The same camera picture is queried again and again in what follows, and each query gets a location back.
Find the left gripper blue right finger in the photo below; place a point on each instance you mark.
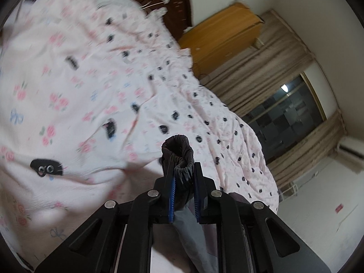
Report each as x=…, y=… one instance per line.
x=250, y=236

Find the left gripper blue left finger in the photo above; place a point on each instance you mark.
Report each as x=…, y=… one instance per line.
x=117, y=237

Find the purple grey hooded jacket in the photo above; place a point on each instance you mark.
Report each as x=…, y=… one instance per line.
x=199, y=241

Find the white shelf rack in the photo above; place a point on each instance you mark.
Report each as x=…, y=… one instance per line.
x=288, y=191

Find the beige right curtain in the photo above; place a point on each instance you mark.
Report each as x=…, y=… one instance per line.
x=309, y=151

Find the beige curtain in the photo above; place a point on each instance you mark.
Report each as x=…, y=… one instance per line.
x=309, y=151
x=249, y=78

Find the dark window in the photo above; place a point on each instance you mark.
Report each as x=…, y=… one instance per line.
x=286, y=117

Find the white air conditioner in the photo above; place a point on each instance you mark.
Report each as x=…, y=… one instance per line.
x=351, y=147

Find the pink cat print duvet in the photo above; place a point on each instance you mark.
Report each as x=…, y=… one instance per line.
x=90, y=90

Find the beige left curtain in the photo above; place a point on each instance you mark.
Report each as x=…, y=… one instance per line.
x=249, y=78

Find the orange wooden wardrobe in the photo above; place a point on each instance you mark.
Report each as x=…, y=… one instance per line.
x=221, y=37

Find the red wall sticker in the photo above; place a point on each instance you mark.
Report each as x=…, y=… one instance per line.
x=339, y=208

